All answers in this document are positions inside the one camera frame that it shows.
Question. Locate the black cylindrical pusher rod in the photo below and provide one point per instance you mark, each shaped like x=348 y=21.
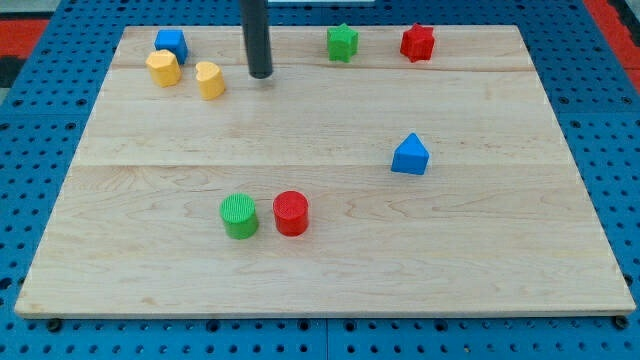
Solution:
x=255 y=26

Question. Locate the yellow heart block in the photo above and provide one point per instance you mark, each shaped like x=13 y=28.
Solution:
x=210 y=80

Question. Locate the yellow hexagon block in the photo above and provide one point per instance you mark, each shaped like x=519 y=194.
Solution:
x=164 y=68

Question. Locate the blue cube block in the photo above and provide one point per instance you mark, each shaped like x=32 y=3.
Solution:
x=174 y=41

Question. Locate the green star block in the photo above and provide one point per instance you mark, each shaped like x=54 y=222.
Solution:
x=342 y=43

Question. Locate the red star block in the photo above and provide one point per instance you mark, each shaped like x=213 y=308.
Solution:
x=418 y=43

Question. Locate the red cylinder block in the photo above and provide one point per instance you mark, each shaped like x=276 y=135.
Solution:
x=290 y=209

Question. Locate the green cylinder block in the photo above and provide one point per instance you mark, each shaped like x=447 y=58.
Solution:
x=238 y=213

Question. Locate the light wooden board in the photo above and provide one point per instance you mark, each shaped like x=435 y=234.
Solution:
x=500 y=224

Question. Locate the blue triangle block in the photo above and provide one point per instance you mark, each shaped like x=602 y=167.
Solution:
x=411 y=156

